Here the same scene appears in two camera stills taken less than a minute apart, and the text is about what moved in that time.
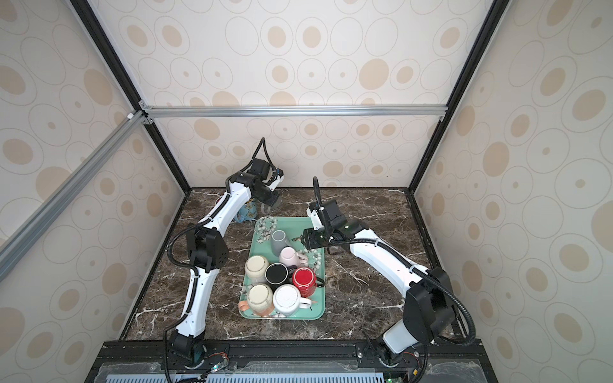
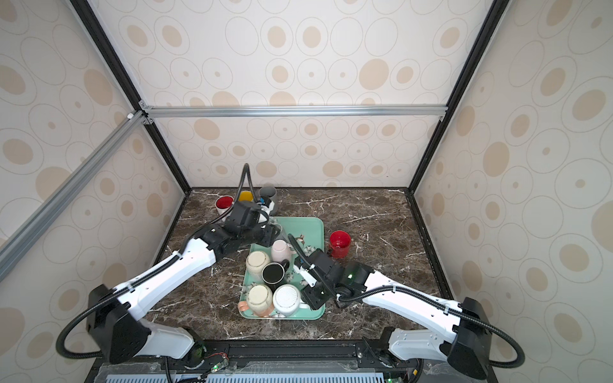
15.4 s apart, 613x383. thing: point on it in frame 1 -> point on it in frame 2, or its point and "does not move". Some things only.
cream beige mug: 256,267 does not move
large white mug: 287,301 does not move
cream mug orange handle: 260,300 does not move
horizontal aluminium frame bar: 257,111 does not move
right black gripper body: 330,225 -> 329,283
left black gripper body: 268,196 -> 261,233
